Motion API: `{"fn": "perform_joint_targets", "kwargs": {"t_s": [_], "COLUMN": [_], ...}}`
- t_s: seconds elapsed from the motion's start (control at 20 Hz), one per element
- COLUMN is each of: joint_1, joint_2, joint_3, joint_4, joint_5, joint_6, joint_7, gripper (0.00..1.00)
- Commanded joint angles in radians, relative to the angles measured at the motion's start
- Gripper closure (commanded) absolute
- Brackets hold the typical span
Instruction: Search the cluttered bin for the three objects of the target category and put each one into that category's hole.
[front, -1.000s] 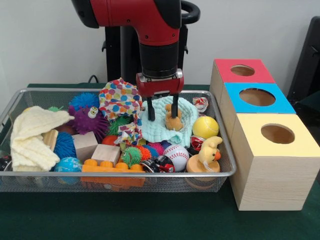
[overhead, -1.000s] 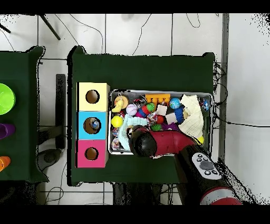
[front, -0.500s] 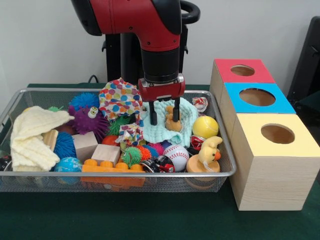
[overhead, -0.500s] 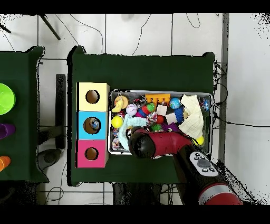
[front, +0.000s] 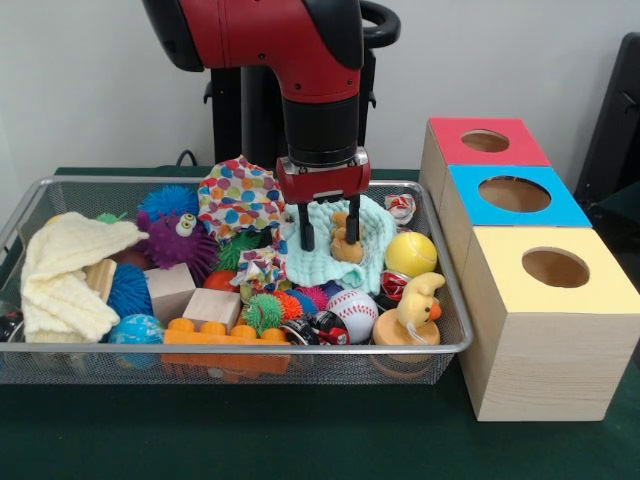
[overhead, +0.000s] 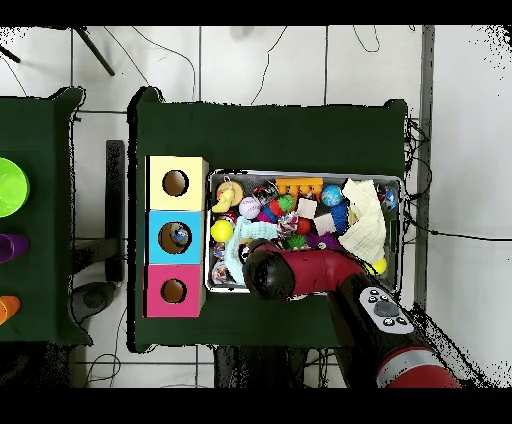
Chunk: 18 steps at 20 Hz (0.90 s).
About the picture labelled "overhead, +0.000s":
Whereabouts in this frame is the lime green bowl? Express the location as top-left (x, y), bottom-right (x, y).
top-left (0, 156), bottom-right (31, 219)

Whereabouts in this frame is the orange building brick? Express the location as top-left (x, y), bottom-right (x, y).
top-left (274, 177), bottom-right (324, 197)

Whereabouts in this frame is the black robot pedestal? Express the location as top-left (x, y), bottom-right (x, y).
top-left (213, 345), bottom-right (309, 388)

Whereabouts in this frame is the white toy baseball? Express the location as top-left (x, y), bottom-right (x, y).
top-left (238, 196), bottom-right (262, 220)

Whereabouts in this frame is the crushed clear plastic bottle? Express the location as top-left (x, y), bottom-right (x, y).
top-left (161, 223), bottom-right (192, 253)

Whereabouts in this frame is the yellow tennis ball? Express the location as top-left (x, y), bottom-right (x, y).
top-left (210, 218), bottom-right (234, 243)

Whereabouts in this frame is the black tripod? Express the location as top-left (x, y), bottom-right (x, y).
top-left (0, 25), bottom-right (116, 77)

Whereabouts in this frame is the orange cup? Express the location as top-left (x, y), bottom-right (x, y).
top-left (0, 294), bottom-right (22, 326)

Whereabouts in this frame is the thin black floor cable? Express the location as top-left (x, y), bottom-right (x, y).
top-left (403, 217), bottom-right (512, 242)

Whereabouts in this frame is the black panel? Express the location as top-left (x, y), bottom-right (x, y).
top-left (104, 138), bottom-right (126, 283)

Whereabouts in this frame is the silver mesh bin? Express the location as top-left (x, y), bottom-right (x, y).
top-left (204, 169), bottom-right (402, 298)

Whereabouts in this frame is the dark green tablecloth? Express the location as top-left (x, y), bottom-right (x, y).
top-left (0, 86), bottom-right (94, 346)
top-left (126, 85), bottom-right (409, 354)

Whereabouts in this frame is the yellow plush duck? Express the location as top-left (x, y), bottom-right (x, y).
top-left (211, 188), bottom-right (237, 214)

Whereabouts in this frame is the wooden three-hole box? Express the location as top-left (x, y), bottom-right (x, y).
top-left (143, 154), bottom-right (210, 319)

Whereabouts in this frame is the mint green cloth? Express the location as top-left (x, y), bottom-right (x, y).
top-left (223, 217), bottom-right (280, 285)

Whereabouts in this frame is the purple cup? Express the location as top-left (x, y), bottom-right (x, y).
top-left (0, 232), bottom-right (31, 264)

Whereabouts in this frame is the cream knitted cloth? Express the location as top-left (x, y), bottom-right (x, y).
top-left (338, 178), bottom-right (388, 263)

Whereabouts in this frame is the purple spiky monster toy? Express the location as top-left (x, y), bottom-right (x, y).
top-left (305, 231), bottom-right (340, 251)

